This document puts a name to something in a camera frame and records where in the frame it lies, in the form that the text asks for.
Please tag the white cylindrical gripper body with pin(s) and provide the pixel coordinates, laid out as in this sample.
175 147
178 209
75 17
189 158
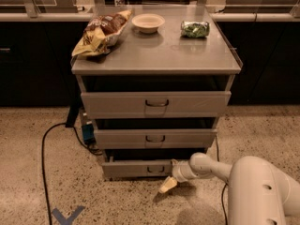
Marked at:
179 173

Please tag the grey bottom drawer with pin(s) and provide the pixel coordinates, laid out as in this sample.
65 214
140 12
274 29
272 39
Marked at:
136 168

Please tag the grey drawer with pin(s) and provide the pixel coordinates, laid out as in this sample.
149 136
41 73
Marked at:
155 104
154 138
136 168

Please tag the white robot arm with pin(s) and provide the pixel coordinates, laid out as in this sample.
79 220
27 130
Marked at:
259 193

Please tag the grey drawer cabinet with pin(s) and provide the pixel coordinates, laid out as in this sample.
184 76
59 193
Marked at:
161 62

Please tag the grey middle drawer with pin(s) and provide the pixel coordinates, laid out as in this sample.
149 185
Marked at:
154 138

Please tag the grey top drawer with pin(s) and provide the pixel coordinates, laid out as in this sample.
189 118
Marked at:
155 104

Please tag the blue power box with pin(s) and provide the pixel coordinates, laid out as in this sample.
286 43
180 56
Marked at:
88 134

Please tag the green snack bag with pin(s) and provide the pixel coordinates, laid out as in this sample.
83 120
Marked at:
195 29

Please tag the white paper bowl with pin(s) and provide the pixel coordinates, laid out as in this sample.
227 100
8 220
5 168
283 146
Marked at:
148 23

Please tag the brown yellow chip bag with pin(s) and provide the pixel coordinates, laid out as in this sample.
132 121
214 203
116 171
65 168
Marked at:
101 33

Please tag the dark counter with rail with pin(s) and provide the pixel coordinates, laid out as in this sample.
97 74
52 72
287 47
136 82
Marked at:
35 62

